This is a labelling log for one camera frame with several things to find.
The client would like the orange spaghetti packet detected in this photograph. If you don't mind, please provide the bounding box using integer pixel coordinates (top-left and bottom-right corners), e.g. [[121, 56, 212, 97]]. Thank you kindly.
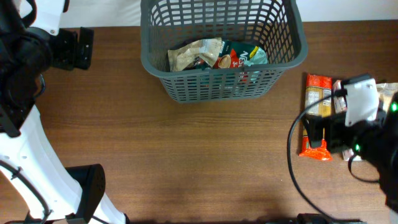
[[299, 73, 333, 161]]

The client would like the tissue multipack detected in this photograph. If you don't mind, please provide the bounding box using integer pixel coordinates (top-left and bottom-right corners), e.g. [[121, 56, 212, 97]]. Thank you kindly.
[[332, 80, 354, 161]]

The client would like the beige bag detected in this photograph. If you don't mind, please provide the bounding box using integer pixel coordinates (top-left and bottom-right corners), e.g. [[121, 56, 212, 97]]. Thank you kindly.
[[376, 83, 398, 112]]

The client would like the mint green snack packet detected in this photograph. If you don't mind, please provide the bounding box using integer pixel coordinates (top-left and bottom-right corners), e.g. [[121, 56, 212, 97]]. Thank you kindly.
[[244, 47, 269, 67]]

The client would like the beige paper pouch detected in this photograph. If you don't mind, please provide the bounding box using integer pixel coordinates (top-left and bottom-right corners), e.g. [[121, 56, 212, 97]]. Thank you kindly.
[[167, 37, 223, 72]]

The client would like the green coffee sachet bag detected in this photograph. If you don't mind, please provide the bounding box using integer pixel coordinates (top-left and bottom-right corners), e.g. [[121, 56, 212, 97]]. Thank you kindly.
[[195, 39, 266, 90]]

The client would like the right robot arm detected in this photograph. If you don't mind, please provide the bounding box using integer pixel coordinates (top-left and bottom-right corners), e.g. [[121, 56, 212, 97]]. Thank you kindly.
[[301, 93, 397, 212]]

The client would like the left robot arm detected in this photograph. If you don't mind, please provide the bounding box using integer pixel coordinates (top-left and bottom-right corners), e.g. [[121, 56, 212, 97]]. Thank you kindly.
[[1, 0, 129, 223]]

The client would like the grey plastic basket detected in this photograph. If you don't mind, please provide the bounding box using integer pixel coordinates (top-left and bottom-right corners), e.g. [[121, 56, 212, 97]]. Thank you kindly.
[[141, 0, 308, 103]]

